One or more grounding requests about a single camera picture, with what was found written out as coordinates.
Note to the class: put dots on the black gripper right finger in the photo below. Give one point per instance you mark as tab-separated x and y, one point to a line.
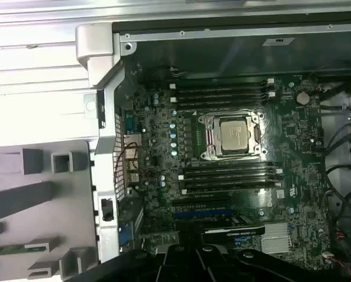
207	264

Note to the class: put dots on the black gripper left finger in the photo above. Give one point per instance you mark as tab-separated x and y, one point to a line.
175	264

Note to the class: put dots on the RAM stick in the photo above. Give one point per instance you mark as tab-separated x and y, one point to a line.
4	250

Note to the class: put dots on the RAM slot black clips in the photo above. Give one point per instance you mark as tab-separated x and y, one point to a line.
228	181
222	90
228	167
222	104

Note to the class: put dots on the RAM slot white clips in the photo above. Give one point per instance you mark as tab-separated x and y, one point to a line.
222	83
222	97
228	174

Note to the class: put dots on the blue expansion slot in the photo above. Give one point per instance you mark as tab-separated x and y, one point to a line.
204	214

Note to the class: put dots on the black expansion slot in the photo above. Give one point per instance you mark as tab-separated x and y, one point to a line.
201	202

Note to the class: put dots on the silver finned heat sink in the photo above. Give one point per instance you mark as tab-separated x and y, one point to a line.
275	238

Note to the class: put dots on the grey parts rack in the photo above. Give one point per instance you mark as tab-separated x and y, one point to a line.
60	205

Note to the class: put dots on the metal socket cover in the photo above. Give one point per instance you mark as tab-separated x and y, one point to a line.
212	135

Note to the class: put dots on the silver CPU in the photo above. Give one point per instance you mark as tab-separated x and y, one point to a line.
234	135

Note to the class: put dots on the green motherboard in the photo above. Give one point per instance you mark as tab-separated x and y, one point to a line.
295	152

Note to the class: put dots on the open black PC case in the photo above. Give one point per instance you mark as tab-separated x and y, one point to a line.
106	117

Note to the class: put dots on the round coin battery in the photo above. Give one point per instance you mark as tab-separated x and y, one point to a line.
303	97

